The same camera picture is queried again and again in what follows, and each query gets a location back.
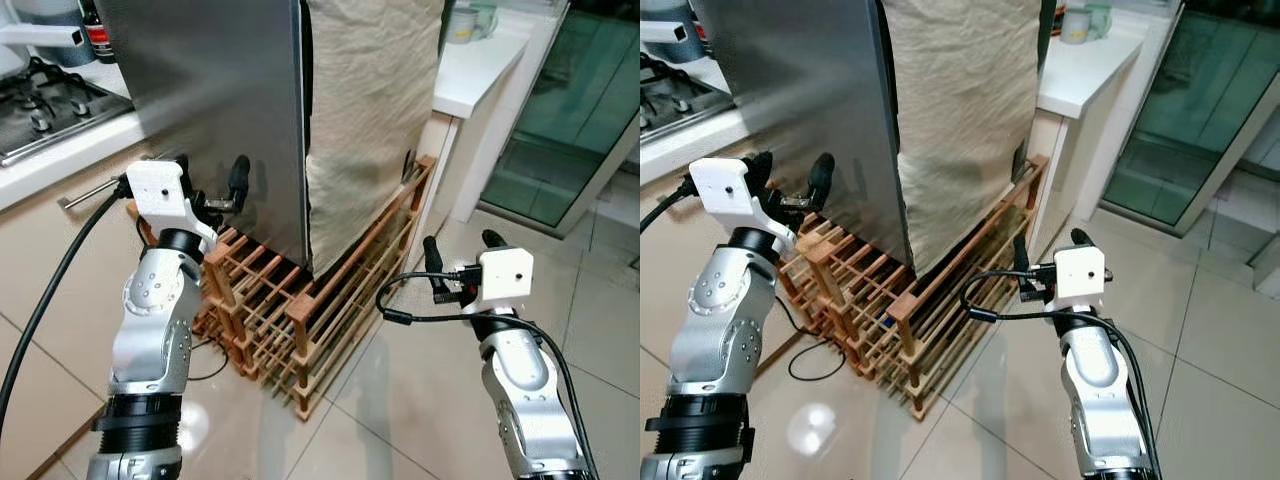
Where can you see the green glass sliding door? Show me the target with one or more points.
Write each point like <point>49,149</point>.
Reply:
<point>1190,100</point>
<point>570,100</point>

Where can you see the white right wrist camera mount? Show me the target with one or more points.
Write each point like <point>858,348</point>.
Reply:
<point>1080,272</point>
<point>505,278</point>

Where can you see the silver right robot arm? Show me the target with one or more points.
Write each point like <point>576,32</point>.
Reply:
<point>1095,380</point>
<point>520,380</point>

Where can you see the dark bottle red label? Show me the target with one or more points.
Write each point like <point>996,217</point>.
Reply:
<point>702,40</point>
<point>97,35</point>

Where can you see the blue grey pot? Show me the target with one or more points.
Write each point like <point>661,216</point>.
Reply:
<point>70,57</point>
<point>680,50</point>

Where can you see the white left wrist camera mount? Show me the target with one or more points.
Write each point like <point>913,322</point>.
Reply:
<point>725,190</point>
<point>155,195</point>

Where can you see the stainless steel fridge door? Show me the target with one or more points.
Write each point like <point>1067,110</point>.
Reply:
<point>800,100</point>
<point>210,110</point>

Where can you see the steel gas hob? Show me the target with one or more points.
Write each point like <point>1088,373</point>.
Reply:
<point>680,100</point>
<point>50,110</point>

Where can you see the beige crumpled cloth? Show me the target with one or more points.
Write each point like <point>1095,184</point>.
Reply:
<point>960,120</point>
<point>370,120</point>

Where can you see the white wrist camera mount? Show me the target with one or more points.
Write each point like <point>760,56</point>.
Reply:
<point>155,195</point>
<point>505,278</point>
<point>1080,272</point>
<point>725,190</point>

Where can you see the white side counter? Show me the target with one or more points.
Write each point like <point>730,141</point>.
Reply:
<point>480,80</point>
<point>1080,80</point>

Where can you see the white cup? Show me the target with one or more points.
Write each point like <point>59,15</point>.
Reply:
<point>460,25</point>
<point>1073,25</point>

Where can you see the wooden wine rack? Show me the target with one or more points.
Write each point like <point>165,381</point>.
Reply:
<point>300,310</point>
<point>900,310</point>

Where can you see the pale green cup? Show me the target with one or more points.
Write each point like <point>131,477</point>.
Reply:
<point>1102,20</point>
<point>488,20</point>

